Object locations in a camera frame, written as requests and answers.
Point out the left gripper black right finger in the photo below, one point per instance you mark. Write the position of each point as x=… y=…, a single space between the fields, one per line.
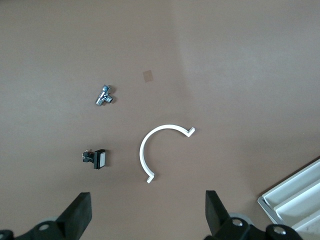
x=220 y=225

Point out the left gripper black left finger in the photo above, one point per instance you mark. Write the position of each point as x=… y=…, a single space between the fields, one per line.
x=75 y=220

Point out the white plastic drawer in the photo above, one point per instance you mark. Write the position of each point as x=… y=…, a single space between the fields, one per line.
x=295 y=185
x=308 y=221
x=302 y=205
x=313 y=233

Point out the white drawer cabinet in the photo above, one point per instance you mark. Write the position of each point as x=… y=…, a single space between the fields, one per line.
x=268 y=207

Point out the black rectangular push button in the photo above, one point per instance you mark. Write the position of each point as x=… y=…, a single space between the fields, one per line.
x=101 y=159

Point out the white curved plastic clip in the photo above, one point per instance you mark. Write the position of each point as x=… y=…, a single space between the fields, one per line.
x=142 y=152

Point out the small blue metal component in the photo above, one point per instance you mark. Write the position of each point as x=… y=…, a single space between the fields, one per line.
x=103 y=96

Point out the brown tape patch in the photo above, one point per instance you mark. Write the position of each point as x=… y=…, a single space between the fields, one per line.
x=148 y=76

